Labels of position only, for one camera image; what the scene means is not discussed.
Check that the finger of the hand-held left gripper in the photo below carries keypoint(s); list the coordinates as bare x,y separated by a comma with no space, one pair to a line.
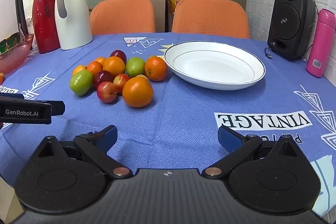
58,108

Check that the green apple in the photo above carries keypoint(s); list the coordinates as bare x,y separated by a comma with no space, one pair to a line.
80,83

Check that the dark red apple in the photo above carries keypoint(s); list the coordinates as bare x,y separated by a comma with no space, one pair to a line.
102,78

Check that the green mango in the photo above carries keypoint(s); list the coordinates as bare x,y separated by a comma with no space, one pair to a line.
135,66

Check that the rough-skinned mandarin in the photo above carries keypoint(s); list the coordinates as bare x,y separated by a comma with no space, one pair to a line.
156,69
94,67

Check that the white plate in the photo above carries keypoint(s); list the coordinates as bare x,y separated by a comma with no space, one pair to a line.
215,66

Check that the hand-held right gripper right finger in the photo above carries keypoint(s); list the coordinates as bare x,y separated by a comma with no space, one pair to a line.
229,138

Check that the pink glass bowl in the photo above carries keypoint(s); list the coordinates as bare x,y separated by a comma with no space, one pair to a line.
13,60

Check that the yellow snack bag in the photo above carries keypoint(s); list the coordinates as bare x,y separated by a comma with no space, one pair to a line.
174,1

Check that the kiwi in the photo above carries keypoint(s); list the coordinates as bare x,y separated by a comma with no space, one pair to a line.
142,77

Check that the red thermos jug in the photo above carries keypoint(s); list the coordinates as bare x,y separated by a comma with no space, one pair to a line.
44,19

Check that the black speaker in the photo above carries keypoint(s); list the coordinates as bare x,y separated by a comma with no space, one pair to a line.
286,22

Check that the blue printed tablecloth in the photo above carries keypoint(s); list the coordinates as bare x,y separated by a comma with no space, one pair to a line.
170,113

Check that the dark purple plum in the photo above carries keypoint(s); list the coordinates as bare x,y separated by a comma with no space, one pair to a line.
118,54

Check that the yellowish orange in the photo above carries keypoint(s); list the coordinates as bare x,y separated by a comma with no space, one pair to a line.
78,69

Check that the white thermos jug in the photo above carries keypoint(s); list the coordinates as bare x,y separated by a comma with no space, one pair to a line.
76,22

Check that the pink thermos bottle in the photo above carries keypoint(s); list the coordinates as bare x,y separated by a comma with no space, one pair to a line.
321,48

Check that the orange fabric chair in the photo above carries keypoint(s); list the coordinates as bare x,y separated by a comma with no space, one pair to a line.
210,18
122,16

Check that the red plum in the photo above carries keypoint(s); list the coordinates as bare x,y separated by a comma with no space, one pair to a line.
106,92

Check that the peach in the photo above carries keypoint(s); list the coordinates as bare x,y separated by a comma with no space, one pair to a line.
121,81

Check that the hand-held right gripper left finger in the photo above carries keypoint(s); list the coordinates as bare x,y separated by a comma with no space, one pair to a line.
109,136

